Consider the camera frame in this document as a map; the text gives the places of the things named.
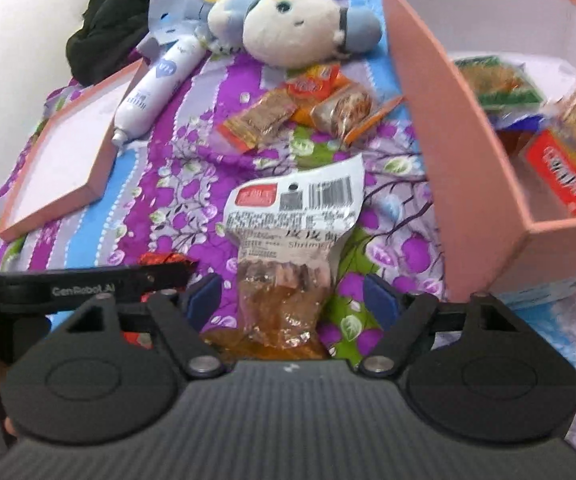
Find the blue and white plush toy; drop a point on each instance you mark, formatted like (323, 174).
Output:
(288, 25)

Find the shiny red foil snack packet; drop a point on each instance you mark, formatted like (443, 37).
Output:
(160, 259)

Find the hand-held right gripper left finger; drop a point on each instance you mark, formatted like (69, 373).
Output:
(205, 301)

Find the blue snack packet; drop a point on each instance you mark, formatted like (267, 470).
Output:
(520, 127)

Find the pink cardboard box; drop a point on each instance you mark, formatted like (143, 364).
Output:
(447, 160)

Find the pale blue gift wrapper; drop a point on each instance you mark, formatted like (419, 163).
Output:
(173, 15)

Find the green-edged snack packet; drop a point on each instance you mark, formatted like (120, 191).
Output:
(497, 80)

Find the clear barcode-label shrimp packet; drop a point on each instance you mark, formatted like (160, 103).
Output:
(288, 240)

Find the pink box lid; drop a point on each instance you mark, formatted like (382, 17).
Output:
(68, 150)

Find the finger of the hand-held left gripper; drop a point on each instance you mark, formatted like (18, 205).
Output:
(168, 275)

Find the white tube bottle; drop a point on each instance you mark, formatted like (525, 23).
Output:
(153, 90)

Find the brown clear snack packet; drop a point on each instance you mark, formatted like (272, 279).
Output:
(260, 120)

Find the red white-print snack packet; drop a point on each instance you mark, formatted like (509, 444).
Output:
(565, 170)

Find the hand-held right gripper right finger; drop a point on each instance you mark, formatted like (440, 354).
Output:
(380, 301)

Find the black clothes pile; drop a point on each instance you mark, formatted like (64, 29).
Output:
(118, 15)

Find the purple floral bedsheet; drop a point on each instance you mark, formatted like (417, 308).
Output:
(193, 180)

